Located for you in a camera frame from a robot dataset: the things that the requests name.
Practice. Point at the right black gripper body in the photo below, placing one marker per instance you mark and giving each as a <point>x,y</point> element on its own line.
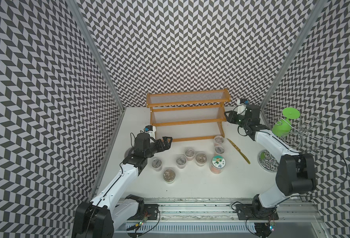
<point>242,121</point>

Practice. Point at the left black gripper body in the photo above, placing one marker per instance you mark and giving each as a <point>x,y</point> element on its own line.
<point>153,148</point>

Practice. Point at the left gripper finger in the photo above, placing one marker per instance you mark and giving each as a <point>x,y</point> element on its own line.
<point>167,140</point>
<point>164,147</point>

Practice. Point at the clear seed container red label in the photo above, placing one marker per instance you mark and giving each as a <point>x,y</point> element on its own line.
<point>181,162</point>

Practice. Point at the orange wooden tiered shelf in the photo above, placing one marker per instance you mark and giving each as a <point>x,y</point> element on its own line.
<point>188,108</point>

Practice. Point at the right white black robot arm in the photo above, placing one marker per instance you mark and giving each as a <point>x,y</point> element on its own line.
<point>295,172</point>

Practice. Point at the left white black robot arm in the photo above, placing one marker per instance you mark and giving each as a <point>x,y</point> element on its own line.
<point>100,217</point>

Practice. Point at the clear seed container front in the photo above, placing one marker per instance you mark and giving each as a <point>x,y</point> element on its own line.
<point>169,175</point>

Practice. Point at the clear seed container beige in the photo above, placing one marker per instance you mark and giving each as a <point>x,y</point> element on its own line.
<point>201,159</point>

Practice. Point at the lilac stacked bowls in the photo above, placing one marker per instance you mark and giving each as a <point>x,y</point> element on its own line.
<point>129,152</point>

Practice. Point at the green plastic goblet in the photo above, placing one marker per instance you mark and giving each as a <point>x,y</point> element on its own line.
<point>284,125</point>

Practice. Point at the pink jar floral lid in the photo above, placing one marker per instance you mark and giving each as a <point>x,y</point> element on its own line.
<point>217,164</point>

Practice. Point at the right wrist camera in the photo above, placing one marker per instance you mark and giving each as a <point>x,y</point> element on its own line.
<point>241,106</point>

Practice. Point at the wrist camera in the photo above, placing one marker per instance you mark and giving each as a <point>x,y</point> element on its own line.
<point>241,106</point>
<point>151,130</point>

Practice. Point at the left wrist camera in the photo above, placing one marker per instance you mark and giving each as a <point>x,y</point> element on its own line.
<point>151,130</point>

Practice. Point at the silver wire cup rack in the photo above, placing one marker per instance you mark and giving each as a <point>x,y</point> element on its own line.
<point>297,139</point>

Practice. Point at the aluminium front rail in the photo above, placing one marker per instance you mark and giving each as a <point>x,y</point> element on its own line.
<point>219,209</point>

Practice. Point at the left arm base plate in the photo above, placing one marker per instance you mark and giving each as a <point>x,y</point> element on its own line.
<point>149,211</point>

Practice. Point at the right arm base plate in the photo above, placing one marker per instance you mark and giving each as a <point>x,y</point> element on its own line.
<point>246,211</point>

